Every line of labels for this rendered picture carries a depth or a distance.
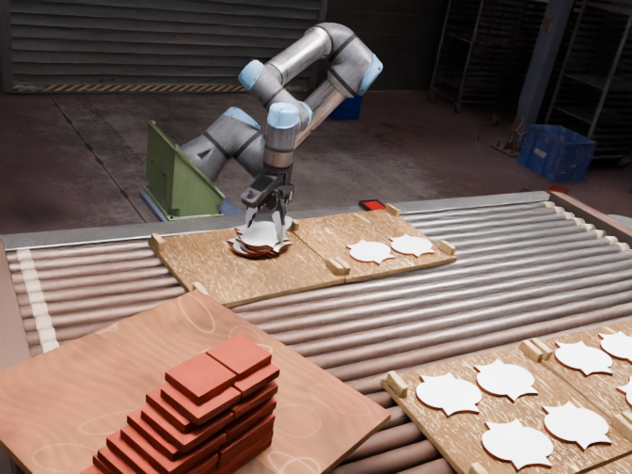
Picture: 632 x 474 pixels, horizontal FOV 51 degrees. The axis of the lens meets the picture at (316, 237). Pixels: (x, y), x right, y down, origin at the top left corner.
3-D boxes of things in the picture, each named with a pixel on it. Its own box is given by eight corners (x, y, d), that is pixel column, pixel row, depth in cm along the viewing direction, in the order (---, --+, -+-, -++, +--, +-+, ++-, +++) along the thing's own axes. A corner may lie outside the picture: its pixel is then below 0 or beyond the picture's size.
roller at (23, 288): (13, 295, 155) (12, 277, 153) (574, 226, 250) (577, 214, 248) (16, 307, 151) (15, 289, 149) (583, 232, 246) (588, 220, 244)
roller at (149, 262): (10, 285, 158) (9, 267, 156) (563, 220, 254) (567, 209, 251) (13, 295, 155) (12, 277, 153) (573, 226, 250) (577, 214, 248)
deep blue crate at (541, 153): (514, 162, 610) (526, 124, 594) (547, 161, 628) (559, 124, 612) (552, 184, 571) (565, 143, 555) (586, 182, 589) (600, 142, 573)
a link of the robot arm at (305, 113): (291, 85, 178) (276, 92, 168) (320, 115, 179) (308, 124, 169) (273, 104, 182) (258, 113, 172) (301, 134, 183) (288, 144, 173)
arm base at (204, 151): (171, 141, 208) (194, 119, 209) (197, 166, 220) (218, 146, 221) (195, 165, 199) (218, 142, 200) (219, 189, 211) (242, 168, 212)
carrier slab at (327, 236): (280, 226, 200) (281, 221, 199) (386, 212, 222) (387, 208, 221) (345, 283, 175) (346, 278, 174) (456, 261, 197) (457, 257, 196)
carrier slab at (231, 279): (148, 244, 177) (148, 239, 176) (277, 226, 200) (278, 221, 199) (202, 313, 152) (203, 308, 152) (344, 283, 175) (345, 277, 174)
